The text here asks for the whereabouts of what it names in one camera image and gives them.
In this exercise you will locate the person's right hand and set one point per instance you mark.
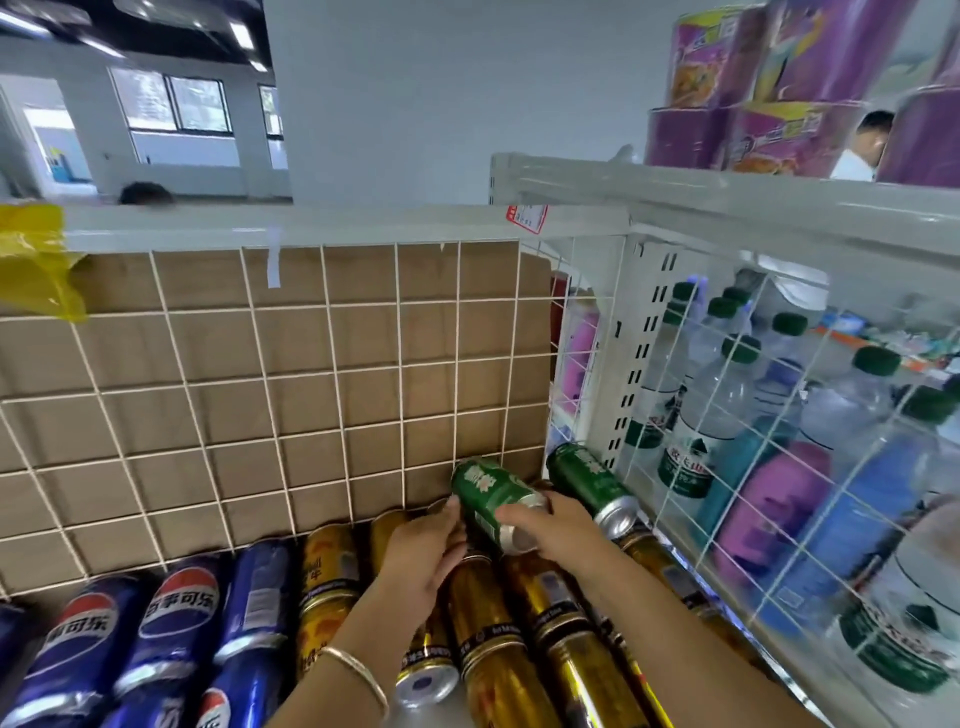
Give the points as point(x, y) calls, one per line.
point(559, 532)

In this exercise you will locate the person's left hand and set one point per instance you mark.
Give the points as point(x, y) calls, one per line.
point(412, 559)

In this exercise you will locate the person's right fingers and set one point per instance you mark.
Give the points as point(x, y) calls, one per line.
point(525, 514)

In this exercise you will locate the person's left fingers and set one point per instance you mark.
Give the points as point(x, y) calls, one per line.
point(452, 536)

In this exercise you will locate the green drink can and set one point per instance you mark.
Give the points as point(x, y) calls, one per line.
point(589, 476)
point(487, 491)

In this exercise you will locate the person's left forearm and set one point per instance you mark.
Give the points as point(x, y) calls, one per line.
point(352, 652)

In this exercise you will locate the person's right forearm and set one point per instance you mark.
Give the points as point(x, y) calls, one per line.
point(675, 652)

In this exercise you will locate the row of gold drink cans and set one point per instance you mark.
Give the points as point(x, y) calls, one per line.
point(495, 645)

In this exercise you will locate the pink packet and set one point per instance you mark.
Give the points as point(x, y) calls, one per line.
point(579, 352)

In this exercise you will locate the white perforated shelf upright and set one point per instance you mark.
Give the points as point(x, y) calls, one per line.
point(645, 345)

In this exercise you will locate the teal plastic bottle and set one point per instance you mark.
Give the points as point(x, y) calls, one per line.
point(739, 469)

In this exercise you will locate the row of green-capped water bottles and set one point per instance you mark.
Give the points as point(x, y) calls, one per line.
point(720, 405)

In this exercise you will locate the brown cardboard backing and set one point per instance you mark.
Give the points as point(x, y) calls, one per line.
point(300, 360)

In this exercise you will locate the purple plastic bottle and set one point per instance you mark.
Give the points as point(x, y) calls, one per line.
point(772, 517)

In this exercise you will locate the row of blue cola cans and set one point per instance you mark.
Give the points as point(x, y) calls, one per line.
point(172, 637)

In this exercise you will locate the red price label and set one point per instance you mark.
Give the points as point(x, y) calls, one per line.
point(526, 216)

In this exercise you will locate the blue plastic bottle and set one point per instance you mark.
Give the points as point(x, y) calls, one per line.
point(855, 532)

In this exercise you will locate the black framed window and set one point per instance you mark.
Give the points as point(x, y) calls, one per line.
point(172, 116)

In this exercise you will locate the stack of purple snack cups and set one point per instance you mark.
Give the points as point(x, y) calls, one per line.
point(795, 82)

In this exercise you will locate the white metal shelf frame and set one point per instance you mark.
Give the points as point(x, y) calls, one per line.
point(675, 202)

